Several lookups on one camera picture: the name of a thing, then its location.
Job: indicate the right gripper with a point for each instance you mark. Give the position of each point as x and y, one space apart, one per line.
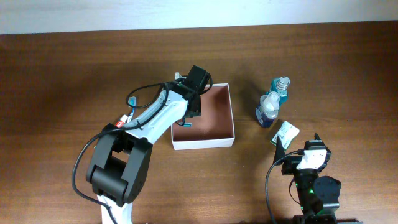
290 165

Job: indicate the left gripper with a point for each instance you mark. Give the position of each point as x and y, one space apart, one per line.
198 109

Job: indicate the white green soap packet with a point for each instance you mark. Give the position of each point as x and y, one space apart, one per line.
287 132

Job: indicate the blue disposable razor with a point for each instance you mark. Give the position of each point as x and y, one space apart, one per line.
185 124

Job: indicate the blue white toothbrush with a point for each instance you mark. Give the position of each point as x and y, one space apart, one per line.
131 103

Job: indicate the red green toothpaste tube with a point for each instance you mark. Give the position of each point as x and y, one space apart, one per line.
121 121

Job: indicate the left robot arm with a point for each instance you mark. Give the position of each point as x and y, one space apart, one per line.
120 162

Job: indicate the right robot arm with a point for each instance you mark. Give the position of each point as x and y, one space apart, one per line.
317 195

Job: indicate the dark blue foam pump bottle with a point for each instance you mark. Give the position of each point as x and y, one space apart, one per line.
268 109

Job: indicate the pink cardboard box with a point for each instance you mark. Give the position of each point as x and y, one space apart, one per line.
214 128

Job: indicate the teal mouthwash bottle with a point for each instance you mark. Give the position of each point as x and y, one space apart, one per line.
280 86

